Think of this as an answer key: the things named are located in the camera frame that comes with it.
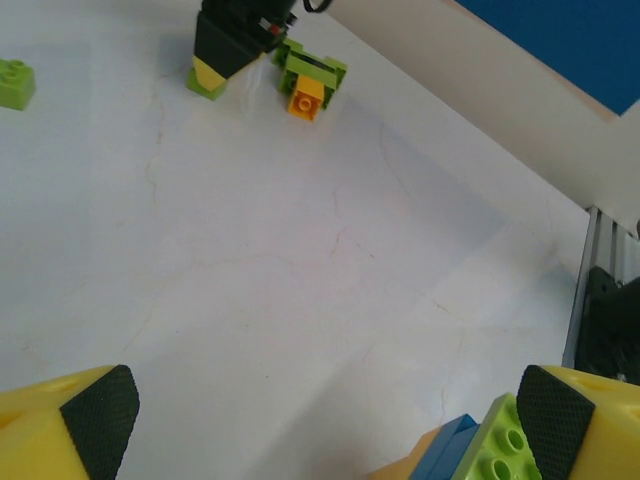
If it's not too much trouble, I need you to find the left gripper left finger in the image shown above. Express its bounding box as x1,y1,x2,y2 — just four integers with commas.
0,363,141,480

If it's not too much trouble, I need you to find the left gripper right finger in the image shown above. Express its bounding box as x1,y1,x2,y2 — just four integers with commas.
516,363,640,480

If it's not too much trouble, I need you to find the medium green lego brick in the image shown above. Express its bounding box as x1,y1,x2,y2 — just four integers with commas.
186,68,232,102

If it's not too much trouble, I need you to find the small green lego brick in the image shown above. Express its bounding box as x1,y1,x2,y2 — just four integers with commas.
272,38,307,70
408,392,546,480

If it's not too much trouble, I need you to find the small orange lego brick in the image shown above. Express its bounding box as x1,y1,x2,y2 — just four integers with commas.
286,76,325,124

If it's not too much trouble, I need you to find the long green lego brick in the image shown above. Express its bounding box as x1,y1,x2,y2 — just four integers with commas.
280,49,350,87
0,58,38,111

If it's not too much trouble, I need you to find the long blue lego brick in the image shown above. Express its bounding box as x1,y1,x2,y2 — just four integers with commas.
407,412,482,480

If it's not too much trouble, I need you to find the long orange lego brick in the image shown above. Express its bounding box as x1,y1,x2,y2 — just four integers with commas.
367,430,444,480

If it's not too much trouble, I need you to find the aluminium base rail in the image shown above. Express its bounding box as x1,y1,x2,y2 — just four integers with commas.
562,203,640,371

